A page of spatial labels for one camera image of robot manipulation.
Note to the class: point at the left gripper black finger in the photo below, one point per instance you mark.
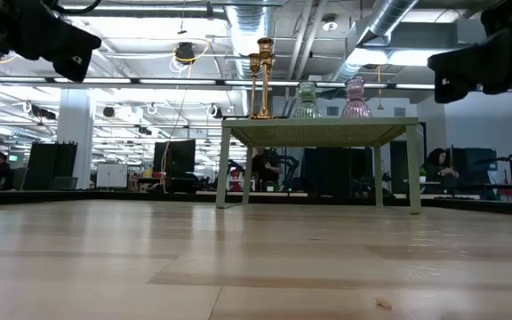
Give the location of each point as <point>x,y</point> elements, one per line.
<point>71,49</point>

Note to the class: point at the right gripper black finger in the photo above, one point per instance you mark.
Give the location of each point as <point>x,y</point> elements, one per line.
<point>474,62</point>

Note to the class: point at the pink ribbed glass candle holder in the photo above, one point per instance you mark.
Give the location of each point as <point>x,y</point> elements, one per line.
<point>356,106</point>

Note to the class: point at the green ribbed glass candle holder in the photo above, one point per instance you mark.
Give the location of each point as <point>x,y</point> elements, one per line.
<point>307,109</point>

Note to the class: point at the gold candlestick with wide base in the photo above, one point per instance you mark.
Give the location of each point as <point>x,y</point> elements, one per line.
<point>265,46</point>

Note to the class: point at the white column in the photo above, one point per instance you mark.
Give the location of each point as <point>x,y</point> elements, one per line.
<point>76,146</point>

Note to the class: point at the hanging gold pendant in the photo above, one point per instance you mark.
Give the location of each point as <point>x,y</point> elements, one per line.
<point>379,106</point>

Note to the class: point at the dark computer monitor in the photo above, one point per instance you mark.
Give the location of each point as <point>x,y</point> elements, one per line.
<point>480,166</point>

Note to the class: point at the black standing panel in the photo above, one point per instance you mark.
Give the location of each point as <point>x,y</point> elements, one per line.
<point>47,164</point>

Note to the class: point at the small plant in white pot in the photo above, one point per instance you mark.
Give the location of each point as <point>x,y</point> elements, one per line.
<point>422,177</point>

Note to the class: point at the white cabinet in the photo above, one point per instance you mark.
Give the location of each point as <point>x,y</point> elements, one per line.
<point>111,175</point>

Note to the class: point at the round ceiling smoke detector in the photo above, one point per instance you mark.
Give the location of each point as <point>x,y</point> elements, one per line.
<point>329,25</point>

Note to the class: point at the pale green metal shelf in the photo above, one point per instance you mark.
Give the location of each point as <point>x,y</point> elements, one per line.
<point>322,132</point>

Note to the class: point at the black cabinet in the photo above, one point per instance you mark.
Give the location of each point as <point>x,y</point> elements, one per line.
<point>336,171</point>

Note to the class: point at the silver ventilation duct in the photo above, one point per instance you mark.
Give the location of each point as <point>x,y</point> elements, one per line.
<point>249,26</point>
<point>389,18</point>

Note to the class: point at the black table edge rail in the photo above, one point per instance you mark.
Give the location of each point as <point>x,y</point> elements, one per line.
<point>105,195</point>

